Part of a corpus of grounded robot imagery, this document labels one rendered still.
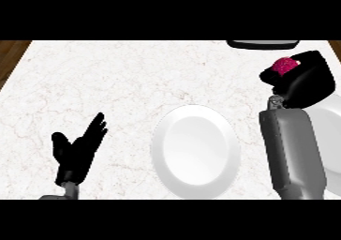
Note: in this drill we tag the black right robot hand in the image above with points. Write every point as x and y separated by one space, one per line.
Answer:
307 84

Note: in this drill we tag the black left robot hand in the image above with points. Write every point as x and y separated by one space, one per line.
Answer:
75 153

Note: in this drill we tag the pink cupcake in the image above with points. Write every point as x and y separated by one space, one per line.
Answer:
284 65

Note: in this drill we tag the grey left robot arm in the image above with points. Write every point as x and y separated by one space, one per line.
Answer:
66 191

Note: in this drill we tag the white oval plate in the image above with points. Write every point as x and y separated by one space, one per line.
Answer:
195 151
332 140

